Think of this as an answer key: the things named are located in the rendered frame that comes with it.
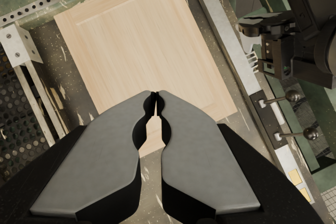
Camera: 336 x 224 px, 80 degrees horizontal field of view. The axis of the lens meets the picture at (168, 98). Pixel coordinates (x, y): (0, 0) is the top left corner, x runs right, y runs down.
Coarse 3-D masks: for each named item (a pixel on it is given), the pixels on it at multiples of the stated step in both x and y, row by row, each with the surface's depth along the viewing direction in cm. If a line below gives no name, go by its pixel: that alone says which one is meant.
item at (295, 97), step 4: (288, 92) 58; (292, 92) 57; (296, 92) 57; (284, 96) 60; (288, 96) 58; (292, 96) 57; (296, 96) 56; (260, 100) 66; (268, 100) 64; (272, 100) 63; (276, 100) 62; (288, 100) 58; (292, 100) 57; (296, 100) 57; (260, 104) 66; (264, 104) 66
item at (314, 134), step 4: (308, 128) 58; (312, 128) 57; (276, 132) 66; (300, 132) 61; (304, 132) 58; (308, 132) 57; (312, 132) 57; (316, 132) 57; (276, 136) 66; (280, 136) 66; (284, 136) 64; (288, 136) 64; (304, 136) 58; (308, 136) 57; (312, 136) 57; (316, 136) 57; (276, 140) 67
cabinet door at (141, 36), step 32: (96, 0) 70; (128, 0) 70; (160, 0) 70; (64, 32) 69; (96, 32) 70; (128, 32) 70; (160, 32) 70; (192, 32) 70; (96, 64) 69; (128, 64) 70; (160, 64) 70; (192, 64) 70; (96, 96) 69; (128, 96) 70; (192, 96) 70; (224, 96) 70; (160, 128) 69
